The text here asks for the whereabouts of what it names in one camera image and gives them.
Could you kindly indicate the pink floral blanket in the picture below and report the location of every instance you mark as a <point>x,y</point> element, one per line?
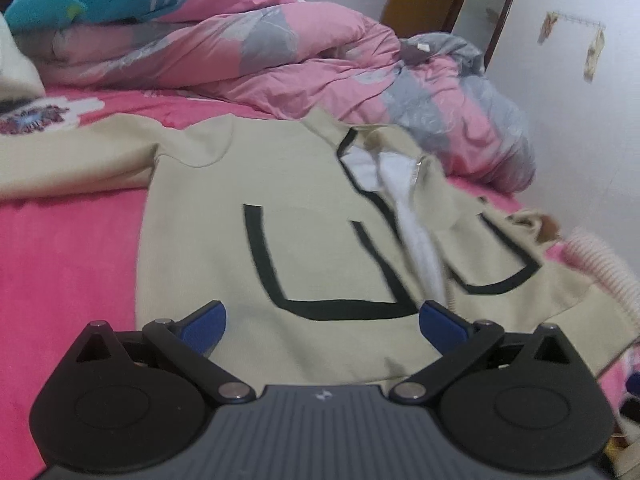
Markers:
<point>65,260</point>

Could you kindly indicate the beige jacket with black trim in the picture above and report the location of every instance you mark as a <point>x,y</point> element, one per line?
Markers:
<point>310,240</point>

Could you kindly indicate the pink grey floral duvet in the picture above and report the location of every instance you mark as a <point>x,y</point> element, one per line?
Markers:
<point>300,50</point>

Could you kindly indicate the pink knitted cloth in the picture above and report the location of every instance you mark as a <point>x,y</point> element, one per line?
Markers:
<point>600,265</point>

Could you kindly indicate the white folded cloth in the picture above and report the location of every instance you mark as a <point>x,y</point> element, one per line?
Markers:
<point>17,60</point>

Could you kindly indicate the wall hook rack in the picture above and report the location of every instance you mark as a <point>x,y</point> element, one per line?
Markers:
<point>592,55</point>

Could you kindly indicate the dark brown door frame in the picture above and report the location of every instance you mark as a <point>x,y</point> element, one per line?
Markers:
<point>500,20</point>

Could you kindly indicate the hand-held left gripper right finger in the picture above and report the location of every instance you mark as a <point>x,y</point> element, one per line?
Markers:
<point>440,329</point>

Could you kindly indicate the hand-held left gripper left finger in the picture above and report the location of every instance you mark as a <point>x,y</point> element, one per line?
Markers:
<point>207,329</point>

